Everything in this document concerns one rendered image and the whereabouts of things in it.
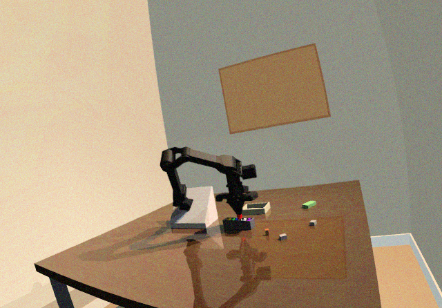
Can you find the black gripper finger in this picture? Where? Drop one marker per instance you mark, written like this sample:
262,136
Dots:
234,206
240,206

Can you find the light green rectangular block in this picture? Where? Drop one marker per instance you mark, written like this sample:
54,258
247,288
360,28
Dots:
309,204

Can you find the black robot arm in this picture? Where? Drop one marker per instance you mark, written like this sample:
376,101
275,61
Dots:
226,164

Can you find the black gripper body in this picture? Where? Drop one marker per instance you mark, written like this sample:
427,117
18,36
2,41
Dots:
235,190

